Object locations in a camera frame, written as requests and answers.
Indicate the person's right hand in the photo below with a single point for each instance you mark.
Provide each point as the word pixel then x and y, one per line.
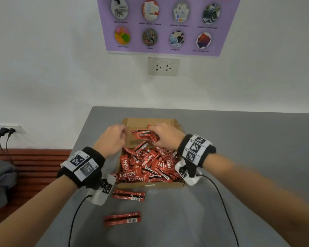
pixel 170 136

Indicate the red coffee stick packet bundle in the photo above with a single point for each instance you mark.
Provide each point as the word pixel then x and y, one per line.
pixel 143 135

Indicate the pile of red sachets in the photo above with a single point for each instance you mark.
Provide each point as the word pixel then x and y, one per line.
pixel 149 164

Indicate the purple poster with round pictures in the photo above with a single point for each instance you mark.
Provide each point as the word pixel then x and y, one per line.
pixel 167 25

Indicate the brown cardboard box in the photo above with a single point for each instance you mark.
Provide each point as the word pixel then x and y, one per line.
pixel 144 123

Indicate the person's right forearm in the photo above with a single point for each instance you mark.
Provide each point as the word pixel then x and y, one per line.
pixel 260 192

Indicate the white wall socket plate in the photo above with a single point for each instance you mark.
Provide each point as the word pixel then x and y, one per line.
pixel 18 128

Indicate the person's left fingers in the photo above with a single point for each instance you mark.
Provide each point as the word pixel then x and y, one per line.
pixel 121 131

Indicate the person's right fingers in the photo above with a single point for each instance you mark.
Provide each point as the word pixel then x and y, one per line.
pixel 155 131

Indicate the brown wooden slatted bench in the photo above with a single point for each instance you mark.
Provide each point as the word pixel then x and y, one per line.
pixel 38 164

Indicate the grey cloth bag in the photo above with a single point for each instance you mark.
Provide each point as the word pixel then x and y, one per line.
pixel 1 182

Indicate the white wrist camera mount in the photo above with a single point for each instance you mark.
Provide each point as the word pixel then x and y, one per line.
pixel 186 177
pixel 104 189

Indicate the black wrist band with markers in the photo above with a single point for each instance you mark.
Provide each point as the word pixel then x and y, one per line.
pixel 195 151
pixel 82 165

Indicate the person's left hand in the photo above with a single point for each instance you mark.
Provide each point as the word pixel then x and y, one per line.
pixel 110 141

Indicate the black power plug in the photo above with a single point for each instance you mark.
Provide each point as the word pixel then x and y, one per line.
pixel 3 131
pixel 11 131

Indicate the person's left forearm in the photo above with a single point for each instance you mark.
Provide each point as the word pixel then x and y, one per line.
pixel 33 210

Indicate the white double wall socket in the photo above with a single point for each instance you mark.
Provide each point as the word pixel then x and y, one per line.
pixel 163 66

